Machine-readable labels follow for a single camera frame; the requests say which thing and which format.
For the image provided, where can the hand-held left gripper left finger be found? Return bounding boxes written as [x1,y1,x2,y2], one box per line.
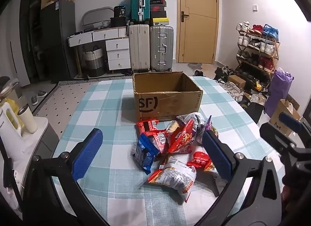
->
[22,128,110,226]

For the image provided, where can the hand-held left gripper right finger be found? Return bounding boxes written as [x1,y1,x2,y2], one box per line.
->
[194,130,283,226]

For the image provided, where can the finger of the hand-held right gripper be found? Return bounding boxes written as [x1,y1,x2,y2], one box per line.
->
[259,123,295,161]
[279,112,311,139]

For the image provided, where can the red cone snack bag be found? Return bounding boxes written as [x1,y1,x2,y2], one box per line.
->
[168,119,195,154]

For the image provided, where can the pile of snack packets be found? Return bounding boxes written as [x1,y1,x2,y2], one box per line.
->
[131,112,223,203]

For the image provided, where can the brown cardboard box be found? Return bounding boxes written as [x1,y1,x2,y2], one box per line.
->
[132,71,203,122]

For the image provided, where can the person's right forearm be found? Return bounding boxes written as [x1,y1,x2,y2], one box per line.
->
[280,182,311,217]

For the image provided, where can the cat print cardboard box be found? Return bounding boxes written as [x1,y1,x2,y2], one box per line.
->
[269,98,302,136]

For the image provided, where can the brown patterned bag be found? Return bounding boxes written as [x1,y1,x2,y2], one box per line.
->
[285,94,300,111]

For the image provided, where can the purple bag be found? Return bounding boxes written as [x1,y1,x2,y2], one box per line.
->
[264,68,294,117]

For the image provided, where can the black paper bag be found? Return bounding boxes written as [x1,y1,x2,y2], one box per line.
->
[243,93,265,123]

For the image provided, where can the white plastic bag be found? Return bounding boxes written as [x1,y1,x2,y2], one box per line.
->
[250,92,268,106]

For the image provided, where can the white topped side cabinet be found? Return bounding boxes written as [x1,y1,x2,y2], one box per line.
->
[0,117,60,217]

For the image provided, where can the beige dotted rug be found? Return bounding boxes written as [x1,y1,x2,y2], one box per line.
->
[33,77,134,117]

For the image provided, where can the wooden shoe rack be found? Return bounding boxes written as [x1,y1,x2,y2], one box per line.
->
[236,30,281,90]

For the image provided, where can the small cardboard box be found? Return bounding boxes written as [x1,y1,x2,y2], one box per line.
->
[227,75,246,89]

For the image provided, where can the cream tumbler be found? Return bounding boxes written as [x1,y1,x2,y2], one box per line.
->
[18,106,38,134]

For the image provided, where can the shoe rack with shoes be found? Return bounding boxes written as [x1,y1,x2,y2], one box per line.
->
[237,21,280,88]

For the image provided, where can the heap of mixed sneakers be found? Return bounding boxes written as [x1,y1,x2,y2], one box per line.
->
[214,66,243,95]

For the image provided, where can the white jug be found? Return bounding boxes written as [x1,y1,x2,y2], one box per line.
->
[0,102,22,144]

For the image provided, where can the yellow plastic bag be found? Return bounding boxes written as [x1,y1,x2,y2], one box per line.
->
[5,97,21,120]

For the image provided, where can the woven laundry basket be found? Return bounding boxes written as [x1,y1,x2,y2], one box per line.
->
[83,46,105,78]

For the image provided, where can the white drawer desk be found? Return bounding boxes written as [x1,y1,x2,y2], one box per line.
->
[67,27,132,71]

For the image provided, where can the grey lidded container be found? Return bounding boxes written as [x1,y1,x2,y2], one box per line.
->
[0,77,20,98]

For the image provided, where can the black refrigerator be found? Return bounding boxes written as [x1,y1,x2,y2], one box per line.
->
[40,0,78,83]

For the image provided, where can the beige suitcase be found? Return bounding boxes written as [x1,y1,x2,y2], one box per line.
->
[128,24,150,73]

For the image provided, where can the silver suitcase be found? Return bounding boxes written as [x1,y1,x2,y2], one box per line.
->
[149,25,174,72]

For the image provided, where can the tall dark glass cabinet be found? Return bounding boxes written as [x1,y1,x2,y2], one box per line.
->
[19,0,46,86]

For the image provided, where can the black storage bag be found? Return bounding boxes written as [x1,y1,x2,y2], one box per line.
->
[110,17,129,28]

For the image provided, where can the wooden door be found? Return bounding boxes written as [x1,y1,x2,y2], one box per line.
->
[176,0,220,64]

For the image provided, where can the oval white framed mirror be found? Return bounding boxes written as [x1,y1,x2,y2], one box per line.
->
[81,7,114,27]

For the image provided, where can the black printed bag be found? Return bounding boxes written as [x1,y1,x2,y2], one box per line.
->
[113,5,127,18]

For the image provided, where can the yellow shoe box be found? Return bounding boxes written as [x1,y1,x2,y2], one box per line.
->
[150,17,169,26]

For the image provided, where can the blue plastic bag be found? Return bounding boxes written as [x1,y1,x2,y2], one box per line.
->
[119,1,132,13]

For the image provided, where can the plain black shoe box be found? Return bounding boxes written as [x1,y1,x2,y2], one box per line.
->
[150,11,168,19]

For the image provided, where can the teal suitcase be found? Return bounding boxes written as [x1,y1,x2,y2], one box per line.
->
[131,0,150,25]

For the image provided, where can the black braided cable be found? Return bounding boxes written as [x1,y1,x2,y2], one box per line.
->
[0,134,23,217]

